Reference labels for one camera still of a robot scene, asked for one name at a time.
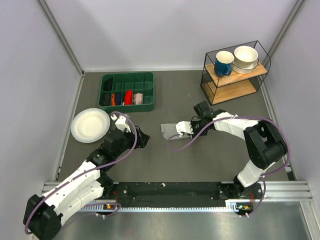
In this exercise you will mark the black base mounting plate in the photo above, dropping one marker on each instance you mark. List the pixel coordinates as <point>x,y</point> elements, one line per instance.
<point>181,194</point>

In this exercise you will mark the black wire wooden shelf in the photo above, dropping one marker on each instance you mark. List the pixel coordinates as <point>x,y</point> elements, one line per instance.
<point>222,89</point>

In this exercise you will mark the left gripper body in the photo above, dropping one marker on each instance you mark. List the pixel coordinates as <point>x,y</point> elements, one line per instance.
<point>140,143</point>

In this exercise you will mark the red rolled garment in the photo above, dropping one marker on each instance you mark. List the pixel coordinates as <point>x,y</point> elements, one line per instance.
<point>128,97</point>

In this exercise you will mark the white bowl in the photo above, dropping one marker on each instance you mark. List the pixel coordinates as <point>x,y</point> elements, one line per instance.
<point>245,59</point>

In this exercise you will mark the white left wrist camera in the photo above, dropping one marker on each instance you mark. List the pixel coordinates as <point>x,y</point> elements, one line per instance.
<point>121,121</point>

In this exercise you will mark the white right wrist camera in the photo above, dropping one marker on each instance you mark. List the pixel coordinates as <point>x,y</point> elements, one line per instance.
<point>184,128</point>

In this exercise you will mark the blue mug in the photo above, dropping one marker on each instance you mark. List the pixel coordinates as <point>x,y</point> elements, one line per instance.
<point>223,63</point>

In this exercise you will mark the aluminium frame rail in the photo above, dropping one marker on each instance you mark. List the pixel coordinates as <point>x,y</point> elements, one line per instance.
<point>277,191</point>

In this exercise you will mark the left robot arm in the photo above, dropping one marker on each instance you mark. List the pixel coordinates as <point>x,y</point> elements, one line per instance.
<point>45,215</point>

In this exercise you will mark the white underwear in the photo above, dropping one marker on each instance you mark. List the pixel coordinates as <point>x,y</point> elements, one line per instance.
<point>169,131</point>

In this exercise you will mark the green compartment organizer box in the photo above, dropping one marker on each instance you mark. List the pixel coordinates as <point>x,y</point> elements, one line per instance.
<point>138,82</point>

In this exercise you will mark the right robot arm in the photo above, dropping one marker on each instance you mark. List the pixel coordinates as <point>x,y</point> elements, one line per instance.
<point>264,142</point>

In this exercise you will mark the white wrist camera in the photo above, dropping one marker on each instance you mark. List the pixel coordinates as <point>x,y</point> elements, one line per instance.
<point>184,128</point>
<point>121,121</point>

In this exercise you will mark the white cable duct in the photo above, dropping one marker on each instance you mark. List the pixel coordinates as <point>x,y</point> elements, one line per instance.
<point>224,206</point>

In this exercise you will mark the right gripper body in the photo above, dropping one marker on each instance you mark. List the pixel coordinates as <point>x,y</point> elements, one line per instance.
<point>197,126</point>

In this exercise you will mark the orange and blue rolled garment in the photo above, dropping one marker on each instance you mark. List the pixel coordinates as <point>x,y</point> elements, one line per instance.
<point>116,99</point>

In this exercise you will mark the white paper plate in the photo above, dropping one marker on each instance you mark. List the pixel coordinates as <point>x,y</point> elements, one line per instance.
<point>90,125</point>

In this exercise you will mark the pink rolled garment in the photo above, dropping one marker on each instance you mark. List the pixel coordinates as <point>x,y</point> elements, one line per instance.
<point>138,98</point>

